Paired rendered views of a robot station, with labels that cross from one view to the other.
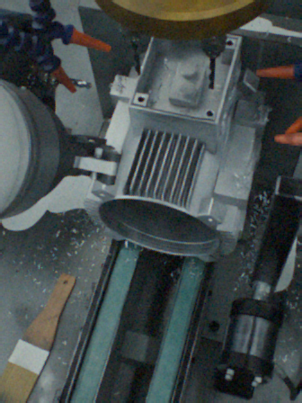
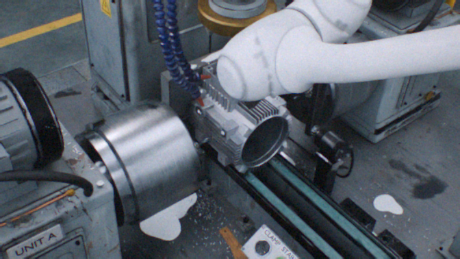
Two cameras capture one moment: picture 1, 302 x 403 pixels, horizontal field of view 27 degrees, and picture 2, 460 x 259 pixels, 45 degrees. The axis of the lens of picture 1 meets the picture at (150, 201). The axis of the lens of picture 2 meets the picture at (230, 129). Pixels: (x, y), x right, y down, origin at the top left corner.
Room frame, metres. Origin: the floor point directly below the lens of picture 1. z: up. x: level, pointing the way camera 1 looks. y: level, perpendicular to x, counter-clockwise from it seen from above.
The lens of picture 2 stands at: (-0.08, 0.95, 1.96)
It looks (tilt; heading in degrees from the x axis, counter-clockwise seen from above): 42 degrees down; 296
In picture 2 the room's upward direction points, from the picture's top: 4 degrees clockwise
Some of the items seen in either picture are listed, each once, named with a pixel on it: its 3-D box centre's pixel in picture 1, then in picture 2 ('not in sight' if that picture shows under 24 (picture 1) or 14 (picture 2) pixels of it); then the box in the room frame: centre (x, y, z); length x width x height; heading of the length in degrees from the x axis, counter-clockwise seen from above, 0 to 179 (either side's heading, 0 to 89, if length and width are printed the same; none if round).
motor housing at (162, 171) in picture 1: (179, 158); (239, 120); (0.39, -0.04, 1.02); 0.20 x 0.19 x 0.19; 157
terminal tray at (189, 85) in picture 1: (186, 89); (232, 83); (0.42, -0.06, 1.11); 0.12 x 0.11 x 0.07; 157
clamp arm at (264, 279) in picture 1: (275, 245); (318, 94); (0.22, -0.12, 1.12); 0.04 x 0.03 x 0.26; 157
